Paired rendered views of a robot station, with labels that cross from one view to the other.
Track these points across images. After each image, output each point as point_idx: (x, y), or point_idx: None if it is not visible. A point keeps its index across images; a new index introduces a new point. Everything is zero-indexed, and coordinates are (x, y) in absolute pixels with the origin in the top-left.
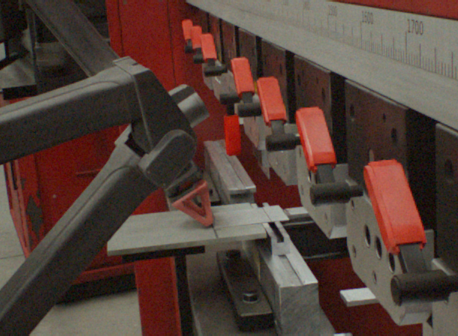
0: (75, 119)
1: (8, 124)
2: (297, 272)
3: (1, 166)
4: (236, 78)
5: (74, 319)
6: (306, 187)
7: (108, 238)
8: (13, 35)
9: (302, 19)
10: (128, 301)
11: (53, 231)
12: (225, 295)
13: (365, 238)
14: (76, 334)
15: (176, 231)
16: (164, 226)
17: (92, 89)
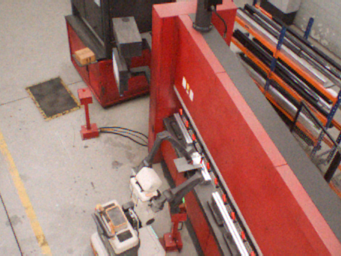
0: (193, 182)
1: (187, 185)
2: (207, 176)
3: (42, 14)
4: (207, 166)
5: (114, 114)
6: (218, 189)
7: (192, 189)
8: (75, 7)
9: (221, 178)
10: (126, 106)
11: (186, 189)
12: (192, 171)
13: (227, 206)
14: (117, 121)
15: (187, 165)
16: (184, 163)
17: (195, 179)
